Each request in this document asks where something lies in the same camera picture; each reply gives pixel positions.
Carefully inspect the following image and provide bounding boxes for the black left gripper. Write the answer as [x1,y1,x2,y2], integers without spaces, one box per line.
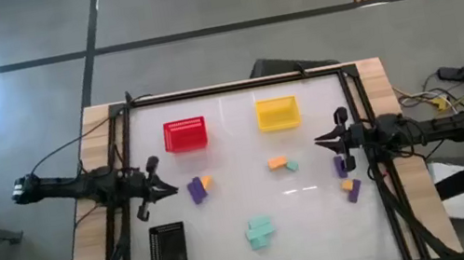
[126,152,184,224]

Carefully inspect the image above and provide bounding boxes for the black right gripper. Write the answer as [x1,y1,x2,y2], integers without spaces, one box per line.
[308,103,371,178]

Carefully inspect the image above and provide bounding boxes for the orange foam block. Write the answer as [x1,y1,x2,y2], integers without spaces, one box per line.
[199,174,215,192]
[266,154,290,172]
[340,178,357,194]

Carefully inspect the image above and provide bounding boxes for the small teal foam block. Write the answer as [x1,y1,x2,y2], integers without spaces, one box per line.
[284,158,301,173]

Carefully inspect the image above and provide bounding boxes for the long teal foam block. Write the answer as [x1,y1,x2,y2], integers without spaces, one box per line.
[243,221,277,242]

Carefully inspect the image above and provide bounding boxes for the red plastic basket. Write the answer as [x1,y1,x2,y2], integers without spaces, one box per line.
[160,115,211,156]

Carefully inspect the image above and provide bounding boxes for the yellow plastic basket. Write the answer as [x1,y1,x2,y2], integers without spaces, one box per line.
[252,93,303,135]

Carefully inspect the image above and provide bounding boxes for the black plastic basket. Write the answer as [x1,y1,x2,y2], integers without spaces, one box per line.
[143,220,190,260]

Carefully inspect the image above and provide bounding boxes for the black angular case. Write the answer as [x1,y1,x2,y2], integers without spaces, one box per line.
[247,46,341,81]

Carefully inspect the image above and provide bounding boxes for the black power adapter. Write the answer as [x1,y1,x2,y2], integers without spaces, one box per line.
[436,62,464,87]

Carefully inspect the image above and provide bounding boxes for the yellow and white cable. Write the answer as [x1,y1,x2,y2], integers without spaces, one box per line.
[391,76,446,116]

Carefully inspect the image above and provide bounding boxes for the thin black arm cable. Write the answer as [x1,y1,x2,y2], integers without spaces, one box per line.
[22,114,125,178]

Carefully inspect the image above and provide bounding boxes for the yellow cable connector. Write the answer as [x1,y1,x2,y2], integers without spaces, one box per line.
[430,96,450,113]

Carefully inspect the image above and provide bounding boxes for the black aluminium table frame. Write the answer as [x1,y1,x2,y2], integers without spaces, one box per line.
[67,52,432,260]

